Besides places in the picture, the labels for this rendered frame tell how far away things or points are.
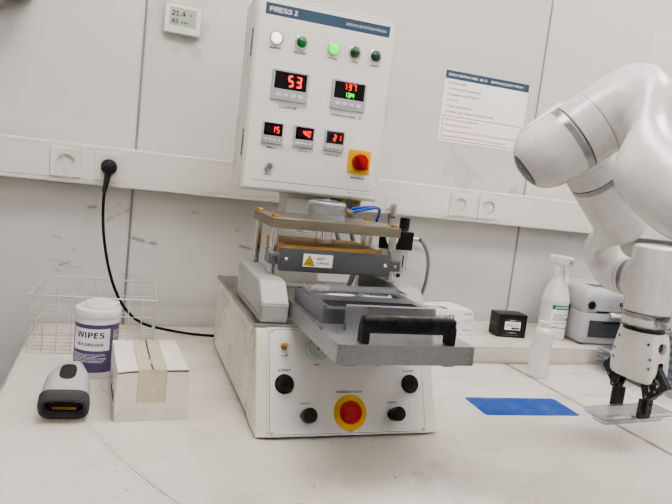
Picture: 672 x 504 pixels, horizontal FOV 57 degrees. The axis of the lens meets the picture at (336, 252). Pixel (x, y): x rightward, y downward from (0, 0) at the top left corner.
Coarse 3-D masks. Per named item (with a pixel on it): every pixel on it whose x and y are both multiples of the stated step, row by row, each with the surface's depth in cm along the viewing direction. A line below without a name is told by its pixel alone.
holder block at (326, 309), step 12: (300, 288) 110; (300, 300) 108; (312, 300) 101; (324, 300) 103; (336, 300) 103; (348, 300) 104; (360, 300) 106; (372, 300) 107; (384, 300) 108; (396, 300) 109; (408, 300) 111; (312, 312) 101; (324, 312) 96; (336, 312) 97
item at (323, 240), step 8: (320, 232) 129; (328, 232) 129; (280, 240) 125; (288, 240) 127; (296, 240) 129; (304, 240) 131; (312, 240) 133; (320, 240) 129; (328, 240) 129; (336, 240) 138; (344, 240) 141; (312, 248) 121; (320, 248) 122; (328, 248) 122; (336, 248) 123; (344, 248) 124; (352, 248) 126; (360, 248) 128; (368, 248) 130
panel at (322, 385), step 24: (288, 336) 110; (288, 360) 108; (312, 360) 110; (312, 384) 108; (336, 384) 110; (360, 384) 111; (384, 384) 113; (288, 408) 106; (336, 408) 109; (384, 408) 112; (408, 408) 113; (288, 432) 105; (312, 432) 106; (336, 432) 108; (360, 432) 109; (384, 432) 110; (408, 432) 112
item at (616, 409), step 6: (594, 408) 120; (600, 408) 120; (606, 408) 121; (612, 408) 121; (618, 408) 122; (624, 408) 122; (630, 408) 122; (636, 408) 123; (654, 408) 124; (660, 408) 125; (606, 414) 117; (612, 414) 118; (618, 414) 118; (624, 414) 118; (630, 414) 119
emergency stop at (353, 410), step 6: (348, 402) 109; (354, 402) 109; (342, 408) 108; (348, 408) 108; (354, 408) 109; (360, 408) 109; (342, 414) 108; (348, 414) 108; (354, 414) 108; (360, 414) 109; (348, 420) 108; (354, 420) 108
